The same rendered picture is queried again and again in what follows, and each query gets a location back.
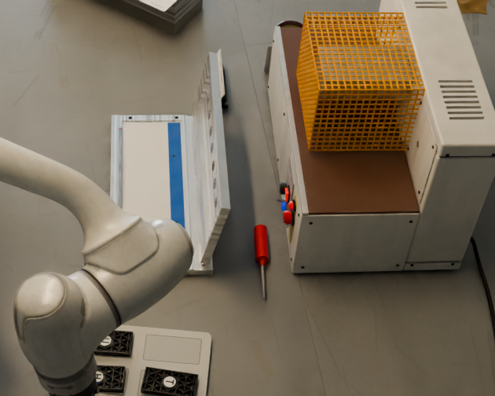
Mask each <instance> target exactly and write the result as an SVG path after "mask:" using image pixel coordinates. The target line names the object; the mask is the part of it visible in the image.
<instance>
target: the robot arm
mask: <svg viewBox="0 0 495 396"><path fill-rule="evenodd" d="M0 181H1V182H5V183H7V184H10V185H13V186H16V187H18V188H20V189H24V190H27V191H28V192H31V193H35V194H37V195H40V196H44V197H45V198H48V199H50V200H53V201H55V202H57V203H59V204H61V205H63V206H64V207H66V208H67V209H68V210H69V211H70V212H71V213H72V214H73V215H74V216H75V217H76V218H77V219H78V221H79V223H80V225H81V226H82V230H83V233H84V244H83V247H82V251H81V252H82V255H83V257H84V265H85V266H84V267H83V268H82V269H80V270H79V271H77V272H75V273H73V274H71V275H69V276H65V275H62V274H59V273H51V272H42V273H37V274H35V275H33V276H31V277H29V278H28V279H26V280H25V281H24V282H23V283H22V284H21V285H20V287H19V288H18V289H17V291H16V294H15V297H14V301H13V321H14V327H15V331H16V337H17V339H18V342H19V344H20V348H21V350H22V351H23V353H24V355H25V357H26V358H27V360H28V361H29V362H30V363H31V364H32V365H33V368H34V370H35V372H36V374H37V376H38V380H39V382H40V383H41V385H42V387H43V388H44V389H45V390H46V391H48V392H49V395H50V396H95V394H98V391H99V388H98V385H97V378H96V376H95V375H96V373H97V362H96V358H95V356H94V351H95V350H96V349H97V347H98V346H99V345H100V344H101V343H102V341H103V340H104V339H105V338H106V337H107V336H108V335H109V334H111V333H112V332H113V331H114V330H116V329H117V328H118V327H119V326H120V325H123V324H124V323H126V322H127V321H129V320H131V319H133V318H136V317H137V316H139V315H140V314H143V313H144V312H145V311H146V310H148V309H149V308H151V307H152V306H154V305H155V304H156V303H157V302H159V301H160V300H161V299H162V298H163V297H164V296H165V295H167V294H168V293H169V292H170V291H171V290H172V289H174V288H175V287H176V286H177V285H178V283H179V282H180V281H181V280H182V279H183V277H184V276H185V275H186V274H187V272H188V271H189V268H190V266H191V265H192V261H193V244H192V241H191V239H190V237H189V235H188V233H187V232H186V230H185V229H184V228H183V227H182V226H181V225H180V224H178V223H177V222H174V221H173V220H170V219H165V218H154V219H152V220H150V221H149V222H145V221H144V220H143V219H142V218H141V216H140V215H134V214H129V213H127V212H125V211H123V210H122V209H121V208H120V207H119V206H118V205H117V204H116V203H115V202H114V201H113V200H112V199H111V197H110V196H109V195H108V194H107V193H106V192H105V191H104V190H103V189H102V188H101V187H99V186H98V185H97V184H95V183H94V182H93V181H92V180H90V179H89V178H88V177H86V176H85V175H83V174H81V173H79V172H78V171H76V170H73V169H72V168H70V167H67V166H65V165H64V164H62V163H58V162H57V161H55V160H52V159H50V158H47V157H45V156H42V155H40V154H38V153H36V152H33V151H31V150H29V149H27V148H24V147H22V146H19V145H17V144H14V143H12V142H11V141H7V140H6V139H3V138H1V137H0Z"/></svg>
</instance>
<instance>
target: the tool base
mask: <svg viewBox="0 0 495 396"><path fill-rule="evenodd" d="M129 116H131V117H132V119H129V118H128V117H129ZM175 116H177V117H178V119H175ZM169 122H179V123H181V143H182V159H183V177H184V194H185V226H186V232H187V233H188V235H189V237H190V239H191V241H192V246H193V257H192V265H191V266H190V268H189V271H188V272H187V274H186V276H213V262H212V256H211V260H210V262H209V264H202V263H200V243H199V235H198V229H197V217H196V175H195V167H194V162H193V126H192V124H193V117H192V116H186V115H112V145H111V191H110V197H111V199H112V200H113V201H114V202H115V203H116V204H117V205H118V191H119V128H123V124H124V123H169ZM122 209H123V165H122Z"/></svg>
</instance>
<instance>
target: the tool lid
mask: <svg viewBox="0 0 495 396"><path fill-rule="evenodd" d="M191 113H192V121H193V123H192V139H193V142H192V149H193V162H194V167H195V175H196V217H197V229H198V235H199V243H200V263H202V264H209V262H210V260H211V256H212V255H213V252H214V250H215V247H216V244H217V243H218V239H219V237H220V235H221V232H222V229H223V226H224V225H225V222H226V219H227V217H228V214H229V211H230V200H229V183H228V173H227V164H226V147H225V137H224V128H223V118H222V101H221V91H220V82H219V73H218V55H217V53H212V52H209V54H208V56H207V61H206V64H205V66H204V69H203V73H202V76H201V79H200V83H199V86H198V89H197V92H196V96H195V98H194V101H193V104H192V108H191Z"/></svg>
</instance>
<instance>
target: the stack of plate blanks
mask: <svg viewBox="0 0 495 396"><path fill-rule="evenodd" d="M98 1H100V2H103V3H104V4H106V5H109V6H111V7H113V8H115V9H118V10H120V11H122V12H124V13H127V14H129V15H131V16H132V17H135V18H138V19H139V20H142V21H144V22H146V23H148V24H151V25H152V26H154V27H157V28H159V29H161V30H163V31H166V32H168V33H170V34H172V35H175V34H176V33H177V32H179V31H180V30H181V29H182V28H183V27H184V26H185V25H186V24H187V23H188V22H189V21H190V20H191V19H192V18H193V17H194V16H195V15H196V14H197V13H198V12H199V11H200V10H201V9H202V7H203V0H177V1H176V2H175V3H174V4H173V5H172V6H171V7H170V8H169V9H167V10H166V11H165V12H163V11H161V10H158V9H156V8H154V7H152V6H150V5H147V4H145V3H144V2H140V1H138V0H98Z"/></svg>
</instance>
